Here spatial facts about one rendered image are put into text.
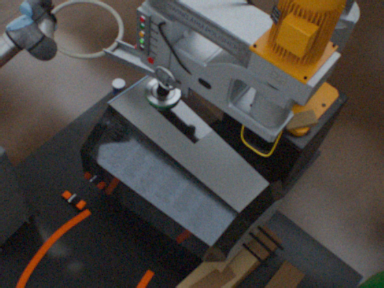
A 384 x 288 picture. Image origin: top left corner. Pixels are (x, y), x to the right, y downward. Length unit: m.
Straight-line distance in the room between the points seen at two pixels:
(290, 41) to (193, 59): 0.69
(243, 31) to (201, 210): 1.04
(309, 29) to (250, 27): 0.40
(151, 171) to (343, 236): 1.62
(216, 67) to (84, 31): 2.41
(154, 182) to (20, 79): 1.87
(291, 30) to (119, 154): 1.43
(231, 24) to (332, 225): 2.03
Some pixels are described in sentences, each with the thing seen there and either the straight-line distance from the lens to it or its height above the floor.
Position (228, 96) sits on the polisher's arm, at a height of 1.33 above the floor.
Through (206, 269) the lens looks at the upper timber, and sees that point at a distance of 3.17.
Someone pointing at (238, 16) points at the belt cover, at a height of 1.74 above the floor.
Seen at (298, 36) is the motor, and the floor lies 1.98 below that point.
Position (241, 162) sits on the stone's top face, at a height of 0.87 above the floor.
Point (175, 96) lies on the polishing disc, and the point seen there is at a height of 0.89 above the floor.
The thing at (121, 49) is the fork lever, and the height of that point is 0.96.
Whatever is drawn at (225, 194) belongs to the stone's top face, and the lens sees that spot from 2.66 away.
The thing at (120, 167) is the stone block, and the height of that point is 0.68.
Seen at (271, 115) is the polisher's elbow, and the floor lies 1.39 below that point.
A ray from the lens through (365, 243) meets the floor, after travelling 3.81.
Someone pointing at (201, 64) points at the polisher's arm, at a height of 1.43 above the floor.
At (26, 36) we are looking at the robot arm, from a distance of 2.39.
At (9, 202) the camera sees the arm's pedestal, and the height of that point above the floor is 0.37.
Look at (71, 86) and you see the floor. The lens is 4.16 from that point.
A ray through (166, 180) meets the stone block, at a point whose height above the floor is 0.78.
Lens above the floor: 3.20
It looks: 57 degrees down
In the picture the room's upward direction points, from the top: 10 degrees clockwise
